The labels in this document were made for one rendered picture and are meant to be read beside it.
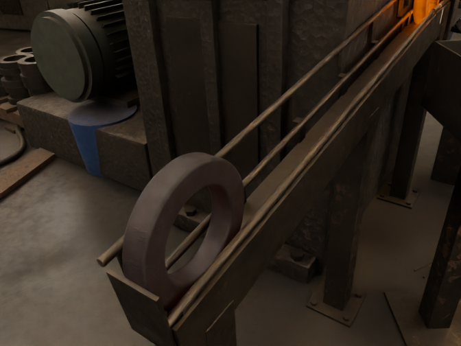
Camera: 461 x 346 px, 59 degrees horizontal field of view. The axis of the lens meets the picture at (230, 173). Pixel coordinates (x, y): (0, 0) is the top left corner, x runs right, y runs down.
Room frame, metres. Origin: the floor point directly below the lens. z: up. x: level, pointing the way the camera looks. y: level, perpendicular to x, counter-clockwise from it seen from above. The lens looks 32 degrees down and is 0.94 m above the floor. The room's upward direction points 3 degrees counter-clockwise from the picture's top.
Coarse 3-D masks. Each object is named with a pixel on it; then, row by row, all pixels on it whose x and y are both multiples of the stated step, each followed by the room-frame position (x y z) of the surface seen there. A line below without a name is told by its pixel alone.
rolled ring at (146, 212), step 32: (192, 160) 0.38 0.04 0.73; (224, 160) 0.41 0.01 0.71; (160, 192) 0.33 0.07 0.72; (192, 192) 0.36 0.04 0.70; (224, 192) 0.41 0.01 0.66; (128, 224) 0.32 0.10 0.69; (160, 224) 0.31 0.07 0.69; (224, 224) 0.41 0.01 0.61; (128, 256) 0.30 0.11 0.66; (160, 256) 0.31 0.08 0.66; (160, 288) 0.30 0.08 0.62
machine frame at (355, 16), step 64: (128, 0) 1.29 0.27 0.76; (192, 0) 1.15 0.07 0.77; (256, 0) 1.03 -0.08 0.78; (320, 0) 0.93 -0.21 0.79; (384, 0) 1.10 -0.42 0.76; (192, 64) 1.15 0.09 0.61; (256, 64) 1.02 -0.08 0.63; (192, 128) 1.16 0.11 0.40; (256, 128) 1.02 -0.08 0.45; (384, 128) 1.27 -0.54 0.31; (320, 256) 0.90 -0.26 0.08
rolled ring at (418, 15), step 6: (414, 0) 1.18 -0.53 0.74; (420, 0) 1.17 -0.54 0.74; (426, 0) 1.16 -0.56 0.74; (432, 0) 1.28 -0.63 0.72; (438, 0) 1.29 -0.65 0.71; (414, 6) 1.18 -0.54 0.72; (420, 6) 1.17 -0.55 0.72; (426, 6) 1.17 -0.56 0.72; (432, 6) 1.27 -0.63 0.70; (414, 12) 1.19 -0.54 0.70; (420, 12) 1.18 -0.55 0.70; (426, 12) 1.18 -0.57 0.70; (414, 18) 1.20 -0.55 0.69; (420, 18) 1.19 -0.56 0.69
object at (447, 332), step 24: (456, 48) 0.82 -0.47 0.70; (432, 72) 0.80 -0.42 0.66; (456, 72) 0.71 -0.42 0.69; (432, 96) 0.78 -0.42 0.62; (456, 96) 0.69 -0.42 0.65; (456, 120) 0.67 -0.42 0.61; (456, 192) 0.72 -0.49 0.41; (456, 216) 0.70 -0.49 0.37; (456, 240) 0.68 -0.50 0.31; (432, 264) 0.74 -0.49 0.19; (456, 264) 0.68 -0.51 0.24; (432, 288) 0.71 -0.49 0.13; (456, 288) 0.68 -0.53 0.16; (408, 312) 0.73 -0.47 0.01; (432, 312) 0.68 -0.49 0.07; (456, 312) 0.73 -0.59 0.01; (408, 336) 0.66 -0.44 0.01; (432, 336) 0.66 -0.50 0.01; (456, 336) 0.65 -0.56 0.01
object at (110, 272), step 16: (112, 272) 0.31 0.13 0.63; (128, 288) 0.30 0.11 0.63; (144, 288) 0.29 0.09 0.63; (128, 304) 0.31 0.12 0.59; (144, 304) 0.29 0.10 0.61; (160, 304) 0.27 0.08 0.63; (128, 320) 0.32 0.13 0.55; (144, 320) 0.30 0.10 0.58; (160, 320) 0.28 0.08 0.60; (144, 336) 0.31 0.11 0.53; (160, 336) 0.29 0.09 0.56
